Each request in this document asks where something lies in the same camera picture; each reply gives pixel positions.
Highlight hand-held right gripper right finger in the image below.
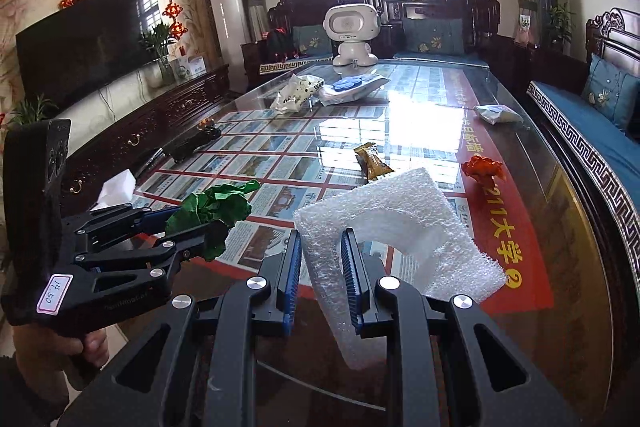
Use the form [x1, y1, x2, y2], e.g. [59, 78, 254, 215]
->
[340, 228, 583, 427]

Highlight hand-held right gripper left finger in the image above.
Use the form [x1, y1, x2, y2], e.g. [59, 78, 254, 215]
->
[57, 229, 303, 427]

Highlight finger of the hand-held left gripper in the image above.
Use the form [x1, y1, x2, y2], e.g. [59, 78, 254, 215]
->
[75, 221, 231, 295]
[60, 203, 182, 240]

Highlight green paper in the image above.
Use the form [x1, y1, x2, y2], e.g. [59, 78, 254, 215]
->
[165, 179, 261, 263]

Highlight white foam block with cutout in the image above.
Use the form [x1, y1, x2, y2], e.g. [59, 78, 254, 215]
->
[292, 167, 507, 370]

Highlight person's left forearm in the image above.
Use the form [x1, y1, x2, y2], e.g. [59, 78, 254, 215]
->
[0, 353, 72, 427]

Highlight person's left hand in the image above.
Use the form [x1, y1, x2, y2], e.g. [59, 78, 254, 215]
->
[12, 324, 110, 372]

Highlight white tissue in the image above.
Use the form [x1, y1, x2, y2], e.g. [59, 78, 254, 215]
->
[92, 169, 137, 210]

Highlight dark flat device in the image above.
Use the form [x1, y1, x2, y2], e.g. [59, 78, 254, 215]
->
[144, 147, 167, 174]

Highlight black package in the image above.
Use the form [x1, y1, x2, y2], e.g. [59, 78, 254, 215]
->
[162, 127, 222, 160]

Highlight dark wooden television cabinet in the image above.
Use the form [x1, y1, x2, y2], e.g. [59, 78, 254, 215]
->
[50, 64, 231, 208]

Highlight gold snack packet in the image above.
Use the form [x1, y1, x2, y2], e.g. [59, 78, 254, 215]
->
[354, 142, 393, 182]

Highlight leafy green plant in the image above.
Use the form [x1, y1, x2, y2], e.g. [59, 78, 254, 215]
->
[10, 94, 58, 128]

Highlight white box on cabinet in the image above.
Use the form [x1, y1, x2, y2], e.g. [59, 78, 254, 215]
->
[172, 56, 207, 80]

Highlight red crumpled wrapper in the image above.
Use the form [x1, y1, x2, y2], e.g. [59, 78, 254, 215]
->
[461, 156, 505, 194]

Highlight green plant in vase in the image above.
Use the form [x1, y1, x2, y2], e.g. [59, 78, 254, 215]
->
[139, 23, 177, 88]

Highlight flat screen television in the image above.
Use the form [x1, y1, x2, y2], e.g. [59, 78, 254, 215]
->
[15, 0, 173, 110]

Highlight white crumpled bag black print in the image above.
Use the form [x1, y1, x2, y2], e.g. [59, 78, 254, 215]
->
[270, 74, 326, 112]

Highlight white package blue print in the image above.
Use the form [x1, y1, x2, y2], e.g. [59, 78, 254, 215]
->
[317, 74, 388, 104]

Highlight black backpack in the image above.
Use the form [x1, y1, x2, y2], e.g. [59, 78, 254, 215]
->
[265, 29, 296, 62]

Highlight small white packet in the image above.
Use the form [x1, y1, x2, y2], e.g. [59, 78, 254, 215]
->
[472, 103, 523, 126]

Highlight white standing air conditioner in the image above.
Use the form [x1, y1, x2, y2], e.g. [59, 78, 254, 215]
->
[204, 0, 251, 78]

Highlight teal embroidered cushion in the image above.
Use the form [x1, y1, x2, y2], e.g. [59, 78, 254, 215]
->
[291, 24, 333, 58]
[580, 54, 640, 132]
[402, 18, 467, 56]

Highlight white robot toy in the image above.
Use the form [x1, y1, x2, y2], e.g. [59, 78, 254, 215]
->
[322, 4, 382, 68]

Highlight dark wooden sofa blue seat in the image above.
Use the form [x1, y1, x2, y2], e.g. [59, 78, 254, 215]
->
[527, 7, 640, 268]

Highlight carved dark wooden sofa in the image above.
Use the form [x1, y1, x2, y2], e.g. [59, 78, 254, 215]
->
[240, 0, 503, 78]

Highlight dark wooden corner table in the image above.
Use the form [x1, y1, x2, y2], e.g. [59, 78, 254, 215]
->
[500, 38, 588, 108]

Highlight potted green plant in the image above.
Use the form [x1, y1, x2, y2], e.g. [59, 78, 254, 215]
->
[547, 3, 576, 45]

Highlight black tower speaker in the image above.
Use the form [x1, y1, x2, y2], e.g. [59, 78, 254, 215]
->
[537, 0, 557, 42]

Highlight red knot hanging string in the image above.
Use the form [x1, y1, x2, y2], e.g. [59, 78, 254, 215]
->
[157, 0, 187, 40]

